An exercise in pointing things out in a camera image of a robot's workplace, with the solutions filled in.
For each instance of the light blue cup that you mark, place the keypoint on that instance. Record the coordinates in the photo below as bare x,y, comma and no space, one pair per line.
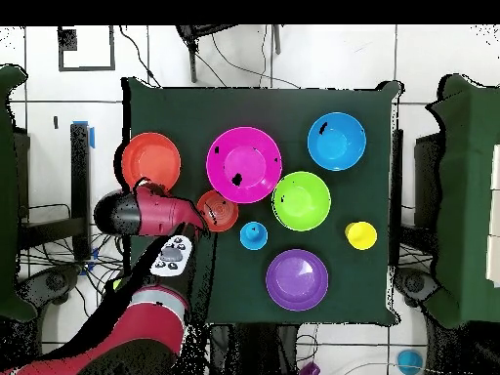
256,239

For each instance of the light blue round object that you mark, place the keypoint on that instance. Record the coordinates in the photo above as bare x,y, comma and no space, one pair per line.
410,361

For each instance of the large orange bowl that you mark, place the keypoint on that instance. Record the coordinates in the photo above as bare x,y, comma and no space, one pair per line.
152,158

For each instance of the purple bowl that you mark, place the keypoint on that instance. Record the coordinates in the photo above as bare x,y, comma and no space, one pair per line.
297,280

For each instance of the small orange bowl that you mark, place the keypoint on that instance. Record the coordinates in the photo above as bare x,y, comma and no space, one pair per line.
222,213

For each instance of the black metal frame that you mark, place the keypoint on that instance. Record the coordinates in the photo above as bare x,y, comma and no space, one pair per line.
81,156

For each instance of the blue tape strip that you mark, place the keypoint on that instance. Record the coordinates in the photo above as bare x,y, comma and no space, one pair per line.
92,137

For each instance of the yellow cup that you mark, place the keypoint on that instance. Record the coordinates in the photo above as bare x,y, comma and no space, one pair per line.
361,235

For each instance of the large light blue bowl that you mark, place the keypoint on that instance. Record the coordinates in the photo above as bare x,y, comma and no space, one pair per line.
338,146

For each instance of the large pink bowl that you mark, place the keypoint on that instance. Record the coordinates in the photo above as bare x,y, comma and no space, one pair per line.
246,160

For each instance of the green bowl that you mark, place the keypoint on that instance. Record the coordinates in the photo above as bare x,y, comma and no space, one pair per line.
300,201

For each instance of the green cloth side table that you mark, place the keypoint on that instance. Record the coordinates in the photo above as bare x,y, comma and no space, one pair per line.
8,195
468,175

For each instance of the small purple object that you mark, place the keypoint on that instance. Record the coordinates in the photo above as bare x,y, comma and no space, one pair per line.
310,369

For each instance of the light green cup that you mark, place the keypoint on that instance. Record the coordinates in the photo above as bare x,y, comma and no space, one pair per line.
116,284

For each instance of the dark green table cloth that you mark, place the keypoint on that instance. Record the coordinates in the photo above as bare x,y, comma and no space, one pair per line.
234,101

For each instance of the black camera tripod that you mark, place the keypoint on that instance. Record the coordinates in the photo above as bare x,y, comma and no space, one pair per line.
193,62

